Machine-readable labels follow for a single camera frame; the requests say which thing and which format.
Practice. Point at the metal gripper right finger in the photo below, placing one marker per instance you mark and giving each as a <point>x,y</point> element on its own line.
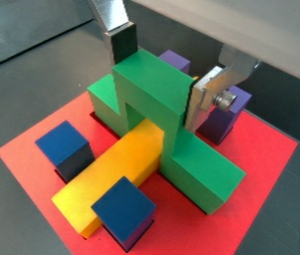
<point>209,91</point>

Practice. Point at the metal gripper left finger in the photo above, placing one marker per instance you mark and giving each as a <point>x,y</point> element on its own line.
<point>119,30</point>

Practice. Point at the green stepped block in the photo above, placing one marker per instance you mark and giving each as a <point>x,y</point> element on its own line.
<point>146,89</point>

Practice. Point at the red base board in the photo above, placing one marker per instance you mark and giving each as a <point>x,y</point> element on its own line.
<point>182,230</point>

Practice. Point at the purple left block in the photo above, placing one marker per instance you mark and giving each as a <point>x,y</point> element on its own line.
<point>218,124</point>

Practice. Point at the purple block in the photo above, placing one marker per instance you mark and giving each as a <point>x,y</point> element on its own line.
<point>218,124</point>
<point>176,60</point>

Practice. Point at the purple right block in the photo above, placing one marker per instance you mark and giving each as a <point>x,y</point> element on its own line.
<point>176,60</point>

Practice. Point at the yellow long bar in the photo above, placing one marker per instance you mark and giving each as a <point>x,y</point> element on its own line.
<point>133,158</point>

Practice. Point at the dark blue right block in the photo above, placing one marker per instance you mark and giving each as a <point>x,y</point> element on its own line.
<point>67,149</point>

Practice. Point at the dark blue block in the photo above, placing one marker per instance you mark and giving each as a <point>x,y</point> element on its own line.
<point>126,212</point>
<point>67,149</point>

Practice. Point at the dark blue left block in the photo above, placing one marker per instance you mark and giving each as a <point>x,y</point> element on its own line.
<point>126,212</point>

